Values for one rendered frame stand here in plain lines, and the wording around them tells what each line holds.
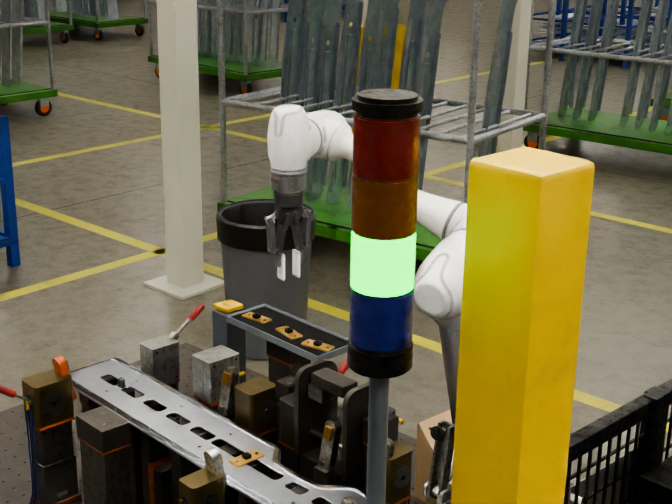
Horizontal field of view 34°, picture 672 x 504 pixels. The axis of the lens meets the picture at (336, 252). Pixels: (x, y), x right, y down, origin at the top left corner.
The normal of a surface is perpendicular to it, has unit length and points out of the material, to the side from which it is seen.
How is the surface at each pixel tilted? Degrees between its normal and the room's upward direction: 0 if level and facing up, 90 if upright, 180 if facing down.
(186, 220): 90
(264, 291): 93
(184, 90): 90
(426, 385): 0
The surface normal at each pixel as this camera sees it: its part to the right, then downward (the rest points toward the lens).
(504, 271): -0.73, 0.21
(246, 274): -0.39, 0.33
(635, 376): 0.01, -0.95
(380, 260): -0.12, 0.31
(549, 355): 0.69, 0.24
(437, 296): -0.56, 0.41
